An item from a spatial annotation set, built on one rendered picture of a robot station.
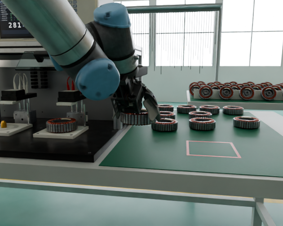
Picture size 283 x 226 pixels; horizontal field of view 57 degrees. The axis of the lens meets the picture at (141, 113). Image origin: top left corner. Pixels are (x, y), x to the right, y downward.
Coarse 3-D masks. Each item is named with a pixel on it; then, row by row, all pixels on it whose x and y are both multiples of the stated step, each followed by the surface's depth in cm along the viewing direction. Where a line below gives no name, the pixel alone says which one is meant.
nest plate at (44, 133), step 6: (78, 126) 103; (84, 126) 103; (42, 132) 94; (48, 132) 94; (66, 132) 94; (72, 132) 94; (78, 132) 94; (54, 138) 91; (60, 138) 90; (66, 138) 90; (72, 138) 90
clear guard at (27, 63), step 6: (24, 54) 83; (30, 54) 83; (24, 60) 82; (30, 60) 81; (48, 60) 80; (18, 66) 80; (24, 66) 80; (30, 66) 80; (36, 66) 79; (42, 66) 79; (48, 66) 79
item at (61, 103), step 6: (66, 90) 105; (72, 90) 105; (60, 96) 101; (66, 96) 100; (72, 96) 100; (78, 96) 104; (84, 96) 110; (60, 102) 100; (66, 102) 100; (72, 102) 100; (72, 108) 111
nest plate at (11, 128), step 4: (0, 124) 107; (8, 124) 107; (12, 124) 107; (16, 124) 107; (20, 124) 107; (24, 124) 107; (28, 124) 107; (0, 128) 100; (4, 128) 100; (8, 128) 100; (12, 128) 100; (16, 128) 100; (20, 128) 100; (24, 128) 102; (0, 132) 94; (4, 132) 94; (8, 132) 94; (12, 132) 95; (16, 132) 97
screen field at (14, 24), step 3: (9, 24) 107; (12, 24) 107; (15, 24) 107; (18, 24) 107; (21, 24) 107; (9, 27) 108; (12, 27) 107; (15, 27) 107; (18, 27) 107; (21, 27) 107
